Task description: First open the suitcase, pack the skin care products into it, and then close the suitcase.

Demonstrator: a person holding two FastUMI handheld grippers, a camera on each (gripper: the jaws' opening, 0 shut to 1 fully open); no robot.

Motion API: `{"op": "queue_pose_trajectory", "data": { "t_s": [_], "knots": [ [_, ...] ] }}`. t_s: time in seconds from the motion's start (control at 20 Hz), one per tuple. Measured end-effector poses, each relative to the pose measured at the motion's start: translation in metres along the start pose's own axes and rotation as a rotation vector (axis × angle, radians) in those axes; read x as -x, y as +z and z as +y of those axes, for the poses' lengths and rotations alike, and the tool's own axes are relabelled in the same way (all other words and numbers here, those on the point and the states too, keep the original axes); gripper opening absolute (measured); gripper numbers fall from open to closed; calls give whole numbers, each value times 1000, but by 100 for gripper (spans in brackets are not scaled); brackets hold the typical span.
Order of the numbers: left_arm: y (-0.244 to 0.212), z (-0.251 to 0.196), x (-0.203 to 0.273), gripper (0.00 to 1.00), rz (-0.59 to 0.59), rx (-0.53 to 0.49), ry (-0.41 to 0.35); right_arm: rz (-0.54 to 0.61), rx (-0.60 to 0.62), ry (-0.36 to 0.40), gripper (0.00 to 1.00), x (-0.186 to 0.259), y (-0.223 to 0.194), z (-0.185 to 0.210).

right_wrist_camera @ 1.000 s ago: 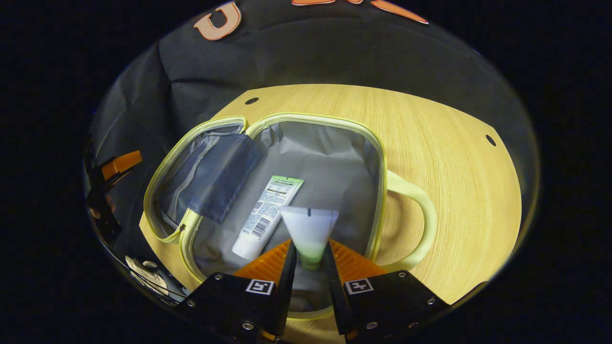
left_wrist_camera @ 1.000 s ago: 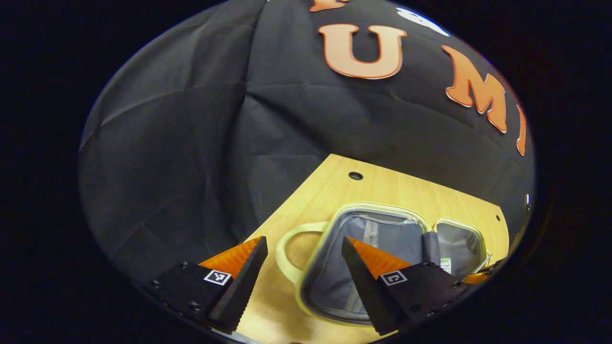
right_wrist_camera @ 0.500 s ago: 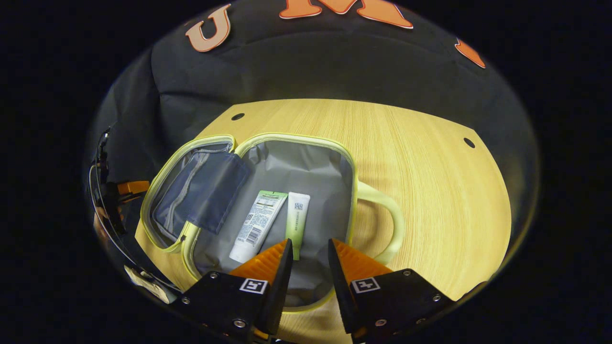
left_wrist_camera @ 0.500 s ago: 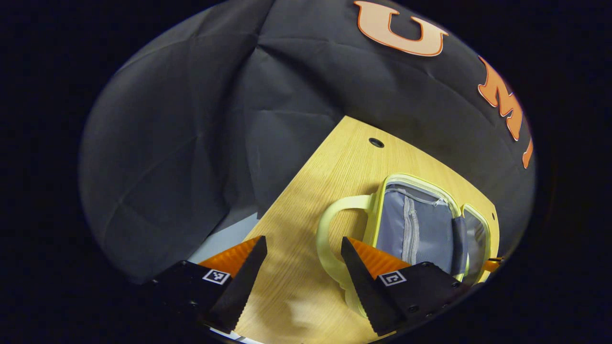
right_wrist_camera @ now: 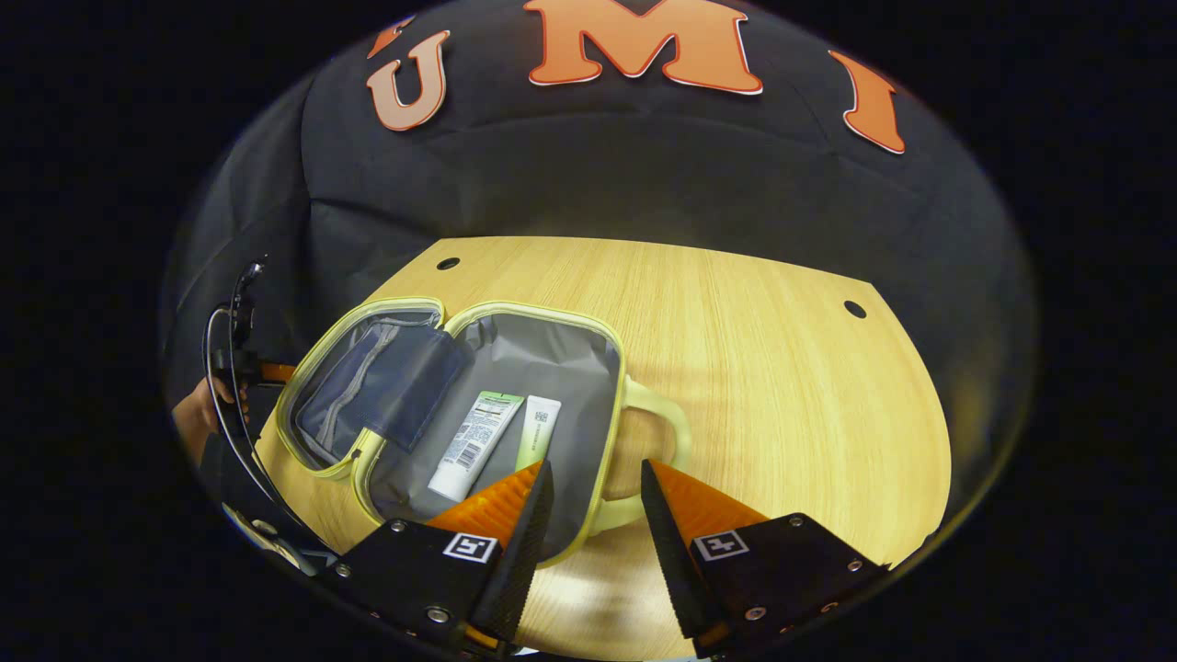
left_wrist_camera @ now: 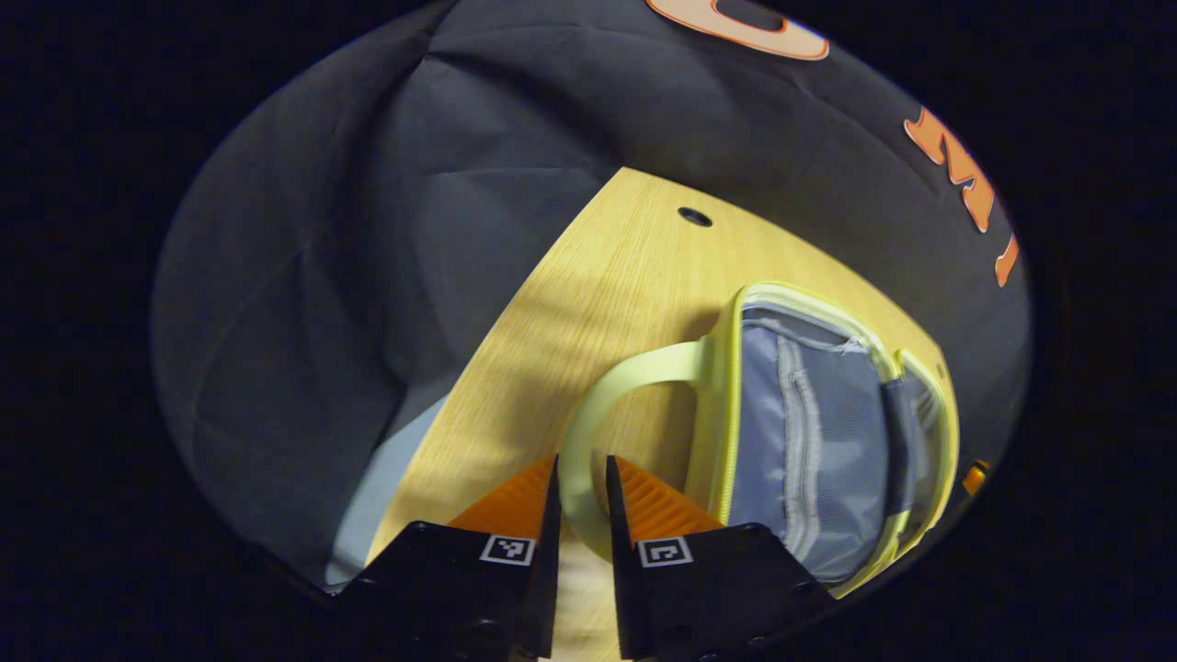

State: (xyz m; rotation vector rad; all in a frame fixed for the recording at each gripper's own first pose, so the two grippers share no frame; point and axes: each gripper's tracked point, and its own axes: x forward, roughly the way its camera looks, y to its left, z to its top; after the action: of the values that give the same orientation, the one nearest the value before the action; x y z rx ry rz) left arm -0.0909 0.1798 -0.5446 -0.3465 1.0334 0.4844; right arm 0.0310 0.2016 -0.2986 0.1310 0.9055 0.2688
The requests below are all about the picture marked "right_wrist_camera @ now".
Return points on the small white green tube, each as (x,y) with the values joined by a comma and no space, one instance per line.
(541,428)

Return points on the yellow suitcase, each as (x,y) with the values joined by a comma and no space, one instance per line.
(552,368)

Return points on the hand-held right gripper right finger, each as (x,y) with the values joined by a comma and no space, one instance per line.
(676,561)

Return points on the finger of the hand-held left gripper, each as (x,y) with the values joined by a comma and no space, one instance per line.
(278,373)

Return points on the large white green tube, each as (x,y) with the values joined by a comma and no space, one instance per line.
(474,441)

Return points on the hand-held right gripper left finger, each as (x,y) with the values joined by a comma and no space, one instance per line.
(524,561)

